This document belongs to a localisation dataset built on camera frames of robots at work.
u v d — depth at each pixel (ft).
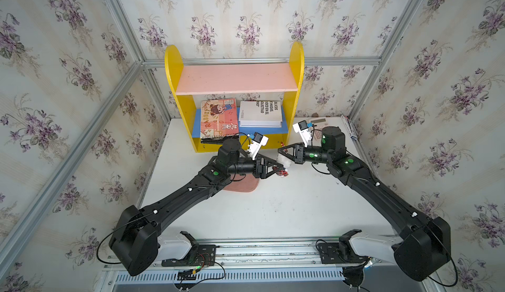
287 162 2.25
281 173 2.23
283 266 2.36
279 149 2.30
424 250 1.26
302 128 2.13
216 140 3.53
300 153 2.06
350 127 3.79
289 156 2.24
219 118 3.32
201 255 2.39
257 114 3.24
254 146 2.10
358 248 2.01
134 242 1.29
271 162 2.15
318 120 3.77
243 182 2.93
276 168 2.26
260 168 2.02
